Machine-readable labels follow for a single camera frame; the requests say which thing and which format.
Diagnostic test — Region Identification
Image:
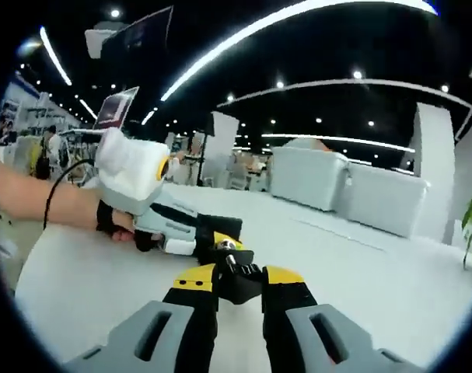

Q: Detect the white storage bin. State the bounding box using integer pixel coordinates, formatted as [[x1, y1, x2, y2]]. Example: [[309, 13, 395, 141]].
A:
[[338, 161, 431, 238], [271, 138, 349, 213]]

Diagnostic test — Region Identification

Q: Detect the silver laptop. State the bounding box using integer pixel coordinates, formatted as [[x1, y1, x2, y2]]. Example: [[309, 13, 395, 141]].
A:
[[93, 85, 140, 131]]

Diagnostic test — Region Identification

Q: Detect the white desk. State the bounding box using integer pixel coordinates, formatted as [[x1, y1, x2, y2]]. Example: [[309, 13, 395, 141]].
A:
[[13, 182, 472, 373]]

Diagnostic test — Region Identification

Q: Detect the long clear ruler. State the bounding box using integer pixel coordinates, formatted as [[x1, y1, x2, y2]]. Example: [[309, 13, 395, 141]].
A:
[[293, 217, 388, 250]]

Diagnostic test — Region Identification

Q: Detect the person's left hand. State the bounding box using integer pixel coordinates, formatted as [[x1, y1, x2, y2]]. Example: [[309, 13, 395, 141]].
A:
[[96, 200, 161, 253]]

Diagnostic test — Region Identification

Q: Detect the dark hanging monitor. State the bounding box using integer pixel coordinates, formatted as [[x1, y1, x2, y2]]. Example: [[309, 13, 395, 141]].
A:
[[101, 5, 174, 59]]

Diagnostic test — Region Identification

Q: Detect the black tripod stand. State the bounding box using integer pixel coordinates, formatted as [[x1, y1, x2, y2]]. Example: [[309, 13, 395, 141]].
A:
[[196, 112, 218, 187]]

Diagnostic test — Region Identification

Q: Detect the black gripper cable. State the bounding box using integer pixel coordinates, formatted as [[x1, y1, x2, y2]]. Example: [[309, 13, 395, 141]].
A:
[[43, 159, 100, 230]]

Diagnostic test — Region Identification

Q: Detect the white square pillar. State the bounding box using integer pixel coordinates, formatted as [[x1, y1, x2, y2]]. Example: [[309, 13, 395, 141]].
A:
[[412, 101, 468, 246]]

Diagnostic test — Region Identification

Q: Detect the white ceiling unit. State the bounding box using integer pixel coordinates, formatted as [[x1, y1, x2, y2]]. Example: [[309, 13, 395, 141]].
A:
[[84, 23, 124, 59]]

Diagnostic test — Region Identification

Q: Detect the curved ceiling light strip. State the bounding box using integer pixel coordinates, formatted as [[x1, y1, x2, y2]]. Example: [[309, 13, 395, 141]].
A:
[[159, 0, 439, 103]]

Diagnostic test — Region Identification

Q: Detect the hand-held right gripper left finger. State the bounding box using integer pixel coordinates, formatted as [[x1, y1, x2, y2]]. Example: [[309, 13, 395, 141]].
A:
[[64, 263, 221, 373]]

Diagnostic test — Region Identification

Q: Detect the black table clamp with screw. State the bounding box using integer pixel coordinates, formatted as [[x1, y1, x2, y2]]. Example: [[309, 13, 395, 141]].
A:
[[217, 239, 264, 307]]

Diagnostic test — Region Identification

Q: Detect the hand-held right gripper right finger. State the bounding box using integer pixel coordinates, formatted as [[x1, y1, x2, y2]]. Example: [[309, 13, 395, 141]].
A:
[[260, 265, 423, 373]]

